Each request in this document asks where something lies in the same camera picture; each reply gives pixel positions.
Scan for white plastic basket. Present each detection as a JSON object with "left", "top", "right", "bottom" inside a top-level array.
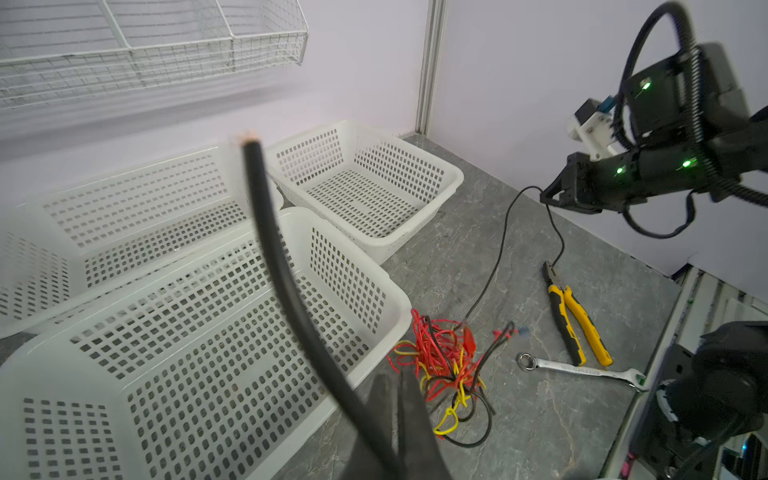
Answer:
[
  {"left": 1, "top": 146, "right": 251, "bottom": 337},
  {"left": 264, "top": 120, "right": 464, "bottom": 264},
  {"left": 0, "top": 206, "right": 413, "bottom": 480}
]

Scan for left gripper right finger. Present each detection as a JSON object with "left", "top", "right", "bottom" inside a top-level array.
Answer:
[{"left": 397, "top": 372, "right": 452, "bottom": 480}]

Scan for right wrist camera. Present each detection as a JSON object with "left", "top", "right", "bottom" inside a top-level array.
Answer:
[{"left": 566, "top": 97, "right": 618, "bottom": 162}]

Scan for rear white plastic basket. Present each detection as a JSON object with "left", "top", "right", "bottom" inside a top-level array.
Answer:
[{"left": 1, "top": 146, "right": 251, "bottom": 337}]

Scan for right white plastic basket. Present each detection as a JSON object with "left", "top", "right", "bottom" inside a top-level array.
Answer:
[{"left": 264, "top": 120, "right": 464, "bottom": 264}]

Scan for yellow cable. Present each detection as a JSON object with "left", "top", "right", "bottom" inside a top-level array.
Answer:
[{"left": 392, "top": 341, "right": 487, "bottom": 437}]

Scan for yellow handled pliers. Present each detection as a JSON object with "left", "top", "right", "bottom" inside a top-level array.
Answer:
[{"left": 542, "top": 261, "right": 614, "bottom": 367}]

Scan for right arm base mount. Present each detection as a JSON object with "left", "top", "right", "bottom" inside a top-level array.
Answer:
[{"left": 629, "top": 321, "right": 767, "bottom": 479}]

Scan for long white wire shelf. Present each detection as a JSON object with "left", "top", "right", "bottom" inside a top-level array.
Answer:
[{"left": 1, "top": 0, "right": 309, "bottom": 111}]

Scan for silver combination wrench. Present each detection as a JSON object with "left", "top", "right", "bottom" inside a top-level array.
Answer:
[{"left": 516, "top": 352, "right": 649, "bottom": 392}]

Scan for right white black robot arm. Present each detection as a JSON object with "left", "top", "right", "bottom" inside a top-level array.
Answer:
[{"left": 540, "top": 1, "right": 767, "bottom": 238}]

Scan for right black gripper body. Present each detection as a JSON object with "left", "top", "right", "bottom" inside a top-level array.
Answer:
[{"left": 539, "top": 152, "right": 624, "bottom": 214}]

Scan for front white plastic basket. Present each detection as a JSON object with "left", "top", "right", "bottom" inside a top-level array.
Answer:
[{"left": 0, "top": 206, "right": 413, "bottom": 480}]

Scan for black cable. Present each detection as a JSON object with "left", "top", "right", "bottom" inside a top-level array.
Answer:
[{"left": 239, "top": 134, "right": 568, "bottom": 480}]

